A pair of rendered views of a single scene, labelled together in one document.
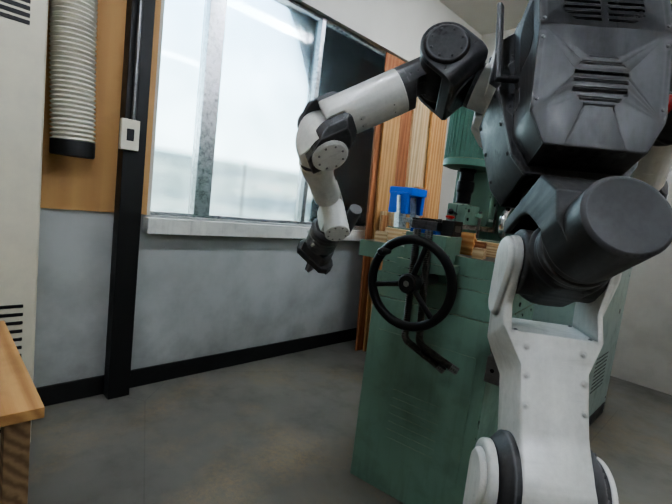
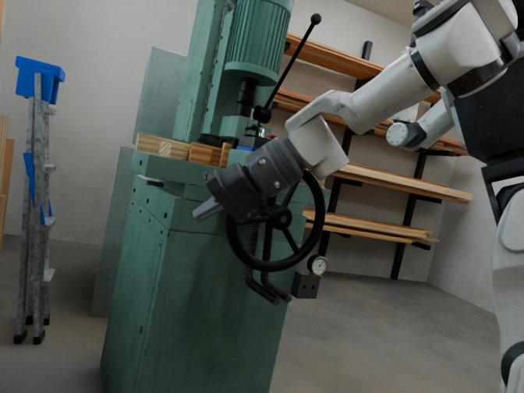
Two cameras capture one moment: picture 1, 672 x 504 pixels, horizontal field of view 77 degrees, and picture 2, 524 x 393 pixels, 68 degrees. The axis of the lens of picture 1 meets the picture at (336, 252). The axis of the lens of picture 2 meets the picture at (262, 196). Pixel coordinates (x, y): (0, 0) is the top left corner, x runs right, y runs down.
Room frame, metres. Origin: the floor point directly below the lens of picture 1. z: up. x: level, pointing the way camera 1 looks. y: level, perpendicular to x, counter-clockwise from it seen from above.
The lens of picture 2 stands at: (0.89, 0.68, 0.92)
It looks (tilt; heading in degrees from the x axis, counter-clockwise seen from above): 4 degrees down; 295
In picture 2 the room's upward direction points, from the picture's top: 12 degrees clockwise
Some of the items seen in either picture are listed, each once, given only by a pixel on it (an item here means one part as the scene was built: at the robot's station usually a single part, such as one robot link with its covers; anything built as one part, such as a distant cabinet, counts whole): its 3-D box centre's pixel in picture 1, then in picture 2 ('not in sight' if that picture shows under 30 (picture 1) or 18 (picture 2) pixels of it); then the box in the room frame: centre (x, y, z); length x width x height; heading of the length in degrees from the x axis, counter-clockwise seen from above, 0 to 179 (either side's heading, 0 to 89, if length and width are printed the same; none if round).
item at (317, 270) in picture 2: not in sight; (316, 267); (1.20, -0.52, 0.65); 0.06 x 0.04 x 0.08; 54
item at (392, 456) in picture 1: (445, 384); (188, 312); (1.62, -0.50, 0.36); 0.58 x 0.45 x 0.71; 144
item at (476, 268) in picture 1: (440, 260); (242, 182); (1.44, -0.36, 0.87); 0.61 x 0.30 x 0.06; 54
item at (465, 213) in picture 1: (463, 216); (237, 131); (1.54, -0.44, 1.03); 0.14 x 0.07 x 0.09; 144
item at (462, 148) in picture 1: (474, 124); (260, 31); (1.52, -0.43, 1.35); 0.18 x 0.18 x 0.31
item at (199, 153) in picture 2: not in sight; (227, 159); (1.52, -0.37, 0.93); 0.24 x 0.01 x 0.06; 54
